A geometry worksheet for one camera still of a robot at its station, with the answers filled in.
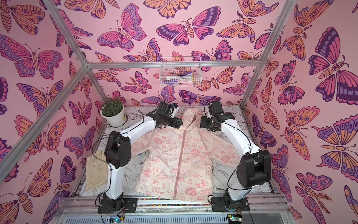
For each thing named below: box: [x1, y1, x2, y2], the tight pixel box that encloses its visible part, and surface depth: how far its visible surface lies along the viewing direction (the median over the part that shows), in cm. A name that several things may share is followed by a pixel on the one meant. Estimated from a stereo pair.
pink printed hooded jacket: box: [130, 107, 241, 203], surface depth 89 cm
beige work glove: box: [85, 149, 109, 191], surface depth 86 cm
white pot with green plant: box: [100, 96, 127, 128], surface depth 100 cm
